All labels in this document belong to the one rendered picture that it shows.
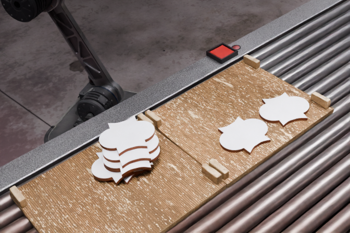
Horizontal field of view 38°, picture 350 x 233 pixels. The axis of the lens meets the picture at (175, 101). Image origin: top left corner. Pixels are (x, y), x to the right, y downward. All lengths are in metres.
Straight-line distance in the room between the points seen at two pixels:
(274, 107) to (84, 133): 0.54
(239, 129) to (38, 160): 0.55
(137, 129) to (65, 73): 2.10
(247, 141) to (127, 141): 0.31
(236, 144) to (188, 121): 0.17
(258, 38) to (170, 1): 2.29
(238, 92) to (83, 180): 0.53
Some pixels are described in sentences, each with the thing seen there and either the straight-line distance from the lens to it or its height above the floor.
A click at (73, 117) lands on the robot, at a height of 0.24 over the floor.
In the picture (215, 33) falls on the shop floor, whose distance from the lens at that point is 3.60.
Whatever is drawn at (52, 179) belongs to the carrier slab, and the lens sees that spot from 1.35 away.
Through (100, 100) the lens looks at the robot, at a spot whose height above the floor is 0.41.
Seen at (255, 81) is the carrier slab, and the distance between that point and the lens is 1.58.
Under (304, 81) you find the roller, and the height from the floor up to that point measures 0.92.
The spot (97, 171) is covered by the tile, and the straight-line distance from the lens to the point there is 1.31.
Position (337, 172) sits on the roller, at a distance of 1.35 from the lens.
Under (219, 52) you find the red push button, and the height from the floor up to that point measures 0.93.
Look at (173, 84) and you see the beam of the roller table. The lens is 1.61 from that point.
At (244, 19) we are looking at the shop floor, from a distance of 3.76.
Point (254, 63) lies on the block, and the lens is 1.62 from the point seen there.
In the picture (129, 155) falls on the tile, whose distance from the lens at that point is 1.29.
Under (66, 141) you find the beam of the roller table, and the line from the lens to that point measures 1.48.
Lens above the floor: 1.88
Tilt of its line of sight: 39 degrees down
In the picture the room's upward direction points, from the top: 6 degrees counter-clockwise
